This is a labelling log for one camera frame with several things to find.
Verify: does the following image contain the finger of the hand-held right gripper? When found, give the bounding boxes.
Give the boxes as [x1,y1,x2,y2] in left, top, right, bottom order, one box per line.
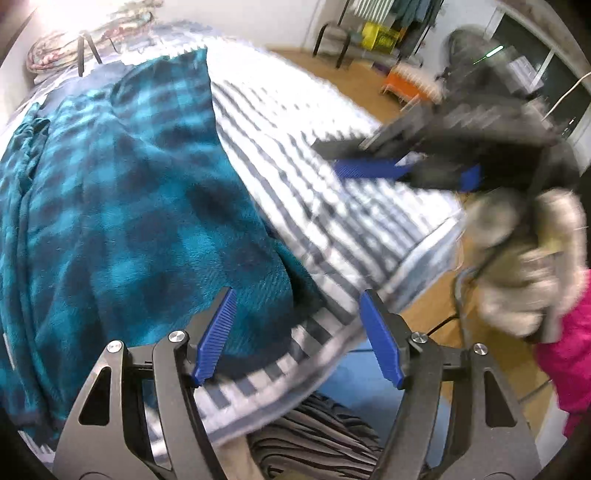
[332,157,483,192]
[311,122,419,160]

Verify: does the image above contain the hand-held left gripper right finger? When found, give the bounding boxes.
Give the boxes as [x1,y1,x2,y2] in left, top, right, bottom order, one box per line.
[359,288,542,480]

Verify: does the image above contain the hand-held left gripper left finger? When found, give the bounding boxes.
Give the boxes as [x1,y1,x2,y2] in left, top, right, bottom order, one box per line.
[53,286,238,480]

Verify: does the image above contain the teal plaid fleece jacket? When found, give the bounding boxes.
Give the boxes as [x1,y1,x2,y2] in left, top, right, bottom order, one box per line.
[0,48,324,439]

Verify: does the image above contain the black metal clothes rack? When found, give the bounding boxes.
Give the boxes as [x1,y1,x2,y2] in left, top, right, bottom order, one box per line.
[314,0,444,70]

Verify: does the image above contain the dark hanging clothes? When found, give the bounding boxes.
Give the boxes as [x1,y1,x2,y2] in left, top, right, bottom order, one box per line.
[392,0,444,24]

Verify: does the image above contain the blue mattress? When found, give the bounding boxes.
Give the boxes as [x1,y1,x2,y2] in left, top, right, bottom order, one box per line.
[318,353,455,462]

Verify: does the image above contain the striped bed mattress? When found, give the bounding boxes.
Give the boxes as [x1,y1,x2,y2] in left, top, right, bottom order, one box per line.
[18,37,465,467]

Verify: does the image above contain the orange stool with white cushion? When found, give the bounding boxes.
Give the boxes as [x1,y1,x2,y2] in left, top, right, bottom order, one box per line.
[381,62,444,104]

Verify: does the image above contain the window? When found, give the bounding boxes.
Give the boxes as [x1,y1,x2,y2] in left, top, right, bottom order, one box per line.
[489,9,591,144]

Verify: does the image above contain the grey round fan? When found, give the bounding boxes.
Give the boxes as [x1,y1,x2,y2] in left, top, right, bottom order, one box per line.
[441,28,492,84]

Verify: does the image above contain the yellow box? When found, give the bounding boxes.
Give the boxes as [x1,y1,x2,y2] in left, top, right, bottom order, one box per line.
[361,21,402,51]

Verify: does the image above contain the person's striped pants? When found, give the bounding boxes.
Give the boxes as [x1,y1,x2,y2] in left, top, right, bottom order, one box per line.
[247,392,384,480]

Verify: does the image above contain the person's olive fleece-lined coat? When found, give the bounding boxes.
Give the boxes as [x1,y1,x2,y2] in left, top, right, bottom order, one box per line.
[215,436,370,480]

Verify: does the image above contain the striped towel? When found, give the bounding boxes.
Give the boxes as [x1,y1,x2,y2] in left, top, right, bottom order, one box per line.
[353,0,389,21]

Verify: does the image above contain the person's pink garment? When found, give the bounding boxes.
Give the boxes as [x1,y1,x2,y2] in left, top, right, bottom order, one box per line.
[533,270,591,439]

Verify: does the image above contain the blue checked bed sheet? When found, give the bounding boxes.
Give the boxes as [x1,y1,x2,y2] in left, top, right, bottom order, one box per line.
[32,21,222,100]

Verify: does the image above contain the folded floral quilt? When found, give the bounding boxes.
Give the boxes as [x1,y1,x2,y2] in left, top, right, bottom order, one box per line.
[25,0,164,72]

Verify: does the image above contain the thick black cable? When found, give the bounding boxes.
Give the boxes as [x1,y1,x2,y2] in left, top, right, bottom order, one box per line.
[425,268,476,344]

